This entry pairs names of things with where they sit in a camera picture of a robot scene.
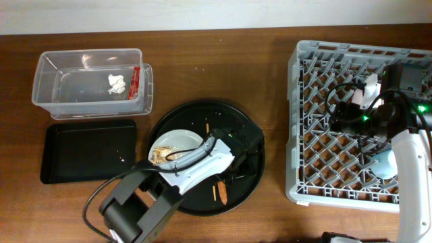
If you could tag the clear plastic bin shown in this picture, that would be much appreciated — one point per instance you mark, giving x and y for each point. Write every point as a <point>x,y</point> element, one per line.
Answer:
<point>74,84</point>

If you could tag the white tissue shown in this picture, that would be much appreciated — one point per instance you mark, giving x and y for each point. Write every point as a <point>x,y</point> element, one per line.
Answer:
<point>117,84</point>

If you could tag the light blue cup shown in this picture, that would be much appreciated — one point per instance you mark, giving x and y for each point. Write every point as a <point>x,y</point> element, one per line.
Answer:
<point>384,165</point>

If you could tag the black rectangular tray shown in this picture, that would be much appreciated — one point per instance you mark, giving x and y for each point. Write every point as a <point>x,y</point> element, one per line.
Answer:
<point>87,151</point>

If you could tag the orange carrot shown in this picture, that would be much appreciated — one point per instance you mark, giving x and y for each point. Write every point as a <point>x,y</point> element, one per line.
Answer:
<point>222,192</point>

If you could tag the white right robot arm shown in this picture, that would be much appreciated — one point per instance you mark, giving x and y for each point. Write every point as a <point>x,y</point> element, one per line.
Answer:
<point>396,109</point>

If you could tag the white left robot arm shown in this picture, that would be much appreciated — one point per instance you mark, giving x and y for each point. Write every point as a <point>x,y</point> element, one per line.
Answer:
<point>129,219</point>

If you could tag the round black tray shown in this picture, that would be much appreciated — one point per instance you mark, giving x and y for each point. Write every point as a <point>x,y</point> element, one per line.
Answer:
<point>193,116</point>

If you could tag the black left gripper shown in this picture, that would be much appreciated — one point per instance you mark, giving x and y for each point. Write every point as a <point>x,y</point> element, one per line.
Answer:
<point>250,168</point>

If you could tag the peanut shells and rice scraps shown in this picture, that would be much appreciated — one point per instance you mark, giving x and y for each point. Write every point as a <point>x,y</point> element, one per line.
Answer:
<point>164,154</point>

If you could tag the red snack wrapper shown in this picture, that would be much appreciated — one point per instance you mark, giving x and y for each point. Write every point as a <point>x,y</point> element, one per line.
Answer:
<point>134,87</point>

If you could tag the grey dishwasher rack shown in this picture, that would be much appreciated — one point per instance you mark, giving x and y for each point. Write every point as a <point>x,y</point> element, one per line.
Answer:
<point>329,168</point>

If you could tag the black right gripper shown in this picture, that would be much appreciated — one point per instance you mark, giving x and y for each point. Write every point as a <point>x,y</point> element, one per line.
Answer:
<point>342,117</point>

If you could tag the grey round plate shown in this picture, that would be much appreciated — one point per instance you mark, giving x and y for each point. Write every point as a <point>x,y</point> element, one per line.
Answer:
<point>181,139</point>

